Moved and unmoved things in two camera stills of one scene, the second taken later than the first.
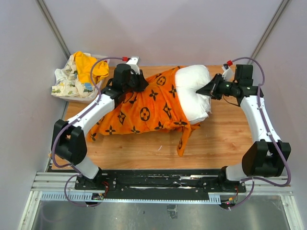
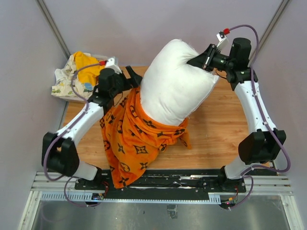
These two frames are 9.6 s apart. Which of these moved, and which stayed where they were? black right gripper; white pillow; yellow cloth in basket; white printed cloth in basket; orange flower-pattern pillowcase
Moved: black right gripper; orange flower-pattern pillowcase; white pillow
Stayed: yellow cloth in basket; white printed cloth in basket
